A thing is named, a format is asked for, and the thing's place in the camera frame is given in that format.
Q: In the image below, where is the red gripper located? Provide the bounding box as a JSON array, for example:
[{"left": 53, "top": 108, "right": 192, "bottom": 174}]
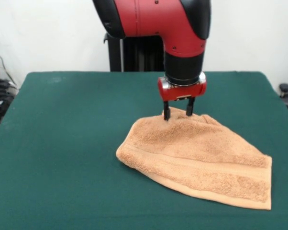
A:
[{"left": 157, "top": 72, "right": 208, "bottom": 121}]

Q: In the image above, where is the grey wall cable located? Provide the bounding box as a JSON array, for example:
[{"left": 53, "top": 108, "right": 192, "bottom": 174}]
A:
[{"left": 0, "top": 44, "right": 17, "bottom": 87}]

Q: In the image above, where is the black cable bundle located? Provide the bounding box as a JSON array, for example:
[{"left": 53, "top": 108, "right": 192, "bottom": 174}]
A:
[{"left": 0, "top": 79, "right": 18, "bottom": 127}]

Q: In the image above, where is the orange terry towel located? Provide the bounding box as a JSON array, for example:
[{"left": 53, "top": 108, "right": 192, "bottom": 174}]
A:
[{"left": 116, "top": 107, "right": 273, "bottom": 211}]

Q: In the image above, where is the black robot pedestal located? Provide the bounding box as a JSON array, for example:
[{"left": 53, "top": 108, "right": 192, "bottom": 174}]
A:
[{"left": 103, "top": 32, "right": 166, "bottom": 72}]

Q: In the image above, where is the dark green table cloth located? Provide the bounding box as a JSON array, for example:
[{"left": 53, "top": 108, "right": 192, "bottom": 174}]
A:
[{"left": 0, "top": 70, "right": 288, "bottom": 230}]

